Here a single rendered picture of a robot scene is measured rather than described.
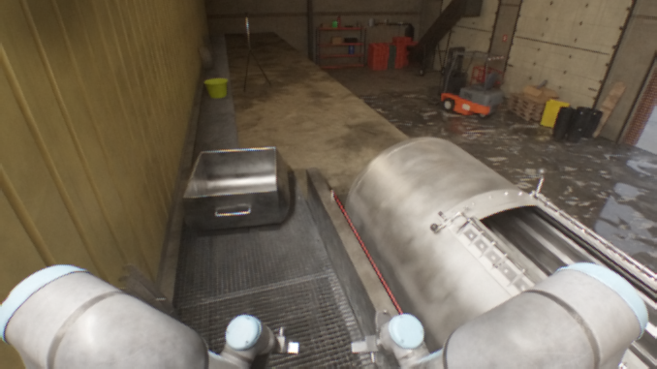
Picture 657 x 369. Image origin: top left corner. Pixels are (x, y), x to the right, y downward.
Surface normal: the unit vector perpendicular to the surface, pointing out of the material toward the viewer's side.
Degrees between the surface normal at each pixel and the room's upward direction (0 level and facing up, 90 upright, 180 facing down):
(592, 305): 15
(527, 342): 37
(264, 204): 90
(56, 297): 5
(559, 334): 28
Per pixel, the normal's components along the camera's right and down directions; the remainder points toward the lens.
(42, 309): -0.16, -0.60
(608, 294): 0.11, -0.73
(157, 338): 0.71, -0.60
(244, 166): 0.14, 0.48
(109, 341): 0.41, -0.57
